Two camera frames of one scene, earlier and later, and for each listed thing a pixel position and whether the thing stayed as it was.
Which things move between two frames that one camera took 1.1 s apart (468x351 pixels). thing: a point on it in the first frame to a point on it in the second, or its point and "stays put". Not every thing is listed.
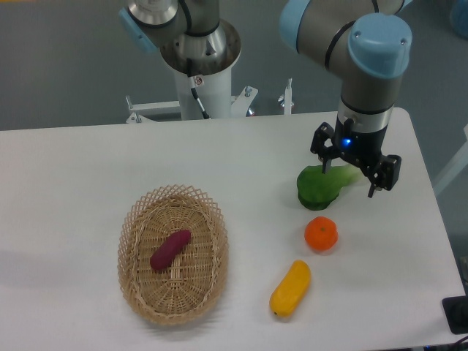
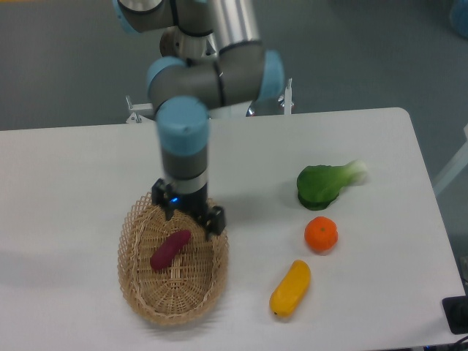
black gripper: [363, 145] to [193, 206]
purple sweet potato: [164, 255] stays put
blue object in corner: [459, 17] stays put
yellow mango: [291, 289] stays put
